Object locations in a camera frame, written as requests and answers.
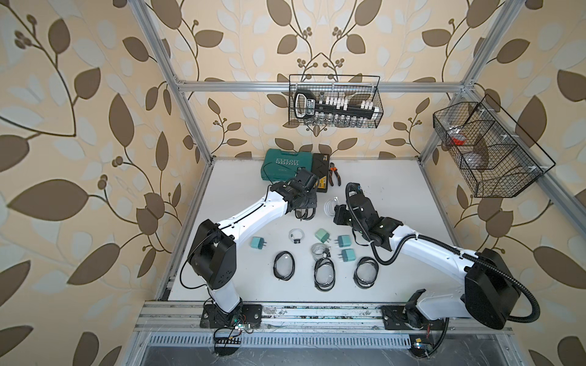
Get green charger far left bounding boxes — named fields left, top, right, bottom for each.
left=250, top=236, right=266, bottom=250

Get aluminium front rail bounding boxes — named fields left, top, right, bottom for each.
left=133, top=300, right=514, bottom=335

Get black pouch right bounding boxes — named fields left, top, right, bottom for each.
left=353, top=257, right=379, bottom=290

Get black yellow-label case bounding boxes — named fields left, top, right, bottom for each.
left=311, top=153, right=330, bottom=193

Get green charger middle right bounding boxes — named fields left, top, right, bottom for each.
left=334, top=235, right=352, bottom=248

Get black pouch middle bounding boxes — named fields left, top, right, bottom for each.
left=314, top=258, right=336, bottom=292

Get back wire basket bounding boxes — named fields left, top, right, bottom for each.
left=288, top=73, right=384, bottom=129

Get green charger plug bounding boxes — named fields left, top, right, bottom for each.
left=314, top=228, right=331, bottom=243

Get black socket set holder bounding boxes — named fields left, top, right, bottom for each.
left=288, top=88, right=384, bottom=124

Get green charger lower right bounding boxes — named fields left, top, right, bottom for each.
left=340, top=249, right=356, bottom=262

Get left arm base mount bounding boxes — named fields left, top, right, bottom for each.
left=199, top=299, right=262, bottom=332

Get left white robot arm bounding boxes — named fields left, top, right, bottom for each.
left=185, top=168, right=318, bottom=315

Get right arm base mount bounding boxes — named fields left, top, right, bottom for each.
left=380, top=289, right=446, bottom=331

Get wire basket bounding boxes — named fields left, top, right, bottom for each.
left=433, top=94, right=555, bottom=198
left=288, top=73, right=384, bottom=129

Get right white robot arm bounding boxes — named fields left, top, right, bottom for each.
left=334, top=182, right=541, bottom=329

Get red item in basket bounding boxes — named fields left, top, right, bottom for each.
left=446, top=127, right=468, bottom=147

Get orange black pliers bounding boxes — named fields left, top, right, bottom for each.
left=327, top=162, right=342, bottom=187

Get green charger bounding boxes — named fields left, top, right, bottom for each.
left=340, top=249, right=356, bottom=262
left=334, top=235, right=352, bottom=248
left=250, top=236, right=266, bottom=250

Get green plastic tool case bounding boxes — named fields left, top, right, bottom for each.
left=260, top=149, right=312, bottom=182

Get right wire basket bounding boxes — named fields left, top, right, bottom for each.
left=433, top=94, right=555, bottom=198

